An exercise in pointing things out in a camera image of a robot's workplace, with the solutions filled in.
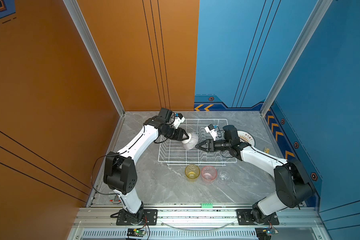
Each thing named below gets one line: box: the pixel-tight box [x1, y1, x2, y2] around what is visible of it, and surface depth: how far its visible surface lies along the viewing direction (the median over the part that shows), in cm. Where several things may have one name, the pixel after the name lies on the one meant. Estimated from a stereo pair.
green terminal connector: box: [201, 203, 213, 209], surface depth 79 cm
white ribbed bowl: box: [181, 133, 199, 150], surface depth 83 cm
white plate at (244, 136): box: [237, 130, 256, 148], surface depth 104 cm
